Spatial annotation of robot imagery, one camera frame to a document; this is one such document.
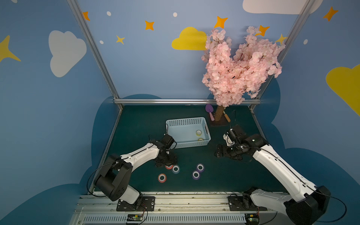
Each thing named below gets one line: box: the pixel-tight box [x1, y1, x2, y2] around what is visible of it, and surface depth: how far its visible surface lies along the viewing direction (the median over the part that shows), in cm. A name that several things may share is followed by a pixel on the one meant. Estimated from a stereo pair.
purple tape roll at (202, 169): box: [195, 163, 205, 173], surface depth 89 cm
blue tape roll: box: [171, 164, 181, 174], surface depth 88 cm
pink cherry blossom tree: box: [201, 26, 286, 122], surface depth 70 cm
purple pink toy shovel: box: [205, 103, 215, 121], surface depth 122 cm
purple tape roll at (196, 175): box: [191, 170, 202, 180], surface depth 86 cm
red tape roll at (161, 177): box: [157, 172, 167, 183], surface depth 85 cm
